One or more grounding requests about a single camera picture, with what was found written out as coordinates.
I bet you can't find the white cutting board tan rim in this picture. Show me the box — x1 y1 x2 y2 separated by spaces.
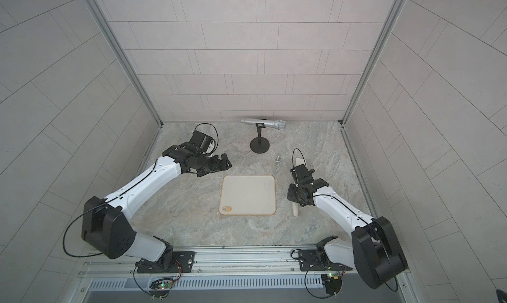
219 175 277 216

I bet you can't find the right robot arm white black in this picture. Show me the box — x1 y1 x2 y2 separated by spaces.
287 164 408 289

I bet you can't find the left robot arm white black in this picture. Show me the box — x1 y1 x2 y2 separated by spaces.
81 145 232 271

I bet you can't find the right green circuit board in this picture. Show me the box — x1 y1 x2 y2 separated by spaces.
321 274 343 296

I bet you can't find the green circuit board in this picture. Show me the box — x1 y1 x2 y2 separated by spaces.
149 277 174 300
321 274 343 296

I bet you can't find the left green circuit board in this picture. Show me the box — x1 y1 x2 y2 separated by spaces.
149 277 174 300

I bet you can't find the black microphone stand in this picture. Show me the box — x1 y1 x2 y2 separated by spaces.
250 123 270 154

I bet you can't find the silver microphone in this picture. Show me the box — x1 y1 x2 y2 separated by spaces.
241 118 287 130

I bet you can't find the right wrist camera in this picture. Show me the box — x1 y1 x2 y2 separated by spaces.
290 164 312 182

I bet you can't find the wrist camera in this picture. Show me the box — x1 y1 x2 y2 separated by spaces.
290 164 312 182
189 131 215 154

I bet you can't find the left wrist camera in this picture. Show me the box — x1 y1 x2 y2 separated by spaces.
189 131 215 154

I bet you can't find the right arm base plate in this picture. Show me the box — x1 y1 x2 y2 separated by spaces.
290 249 344 272

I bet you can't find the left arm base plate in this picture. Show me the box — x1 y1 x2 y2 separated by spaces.
135 251 196 274

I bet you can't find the aluminium rail frame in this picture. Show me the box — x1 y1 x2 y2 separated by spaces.
81 240 359 277

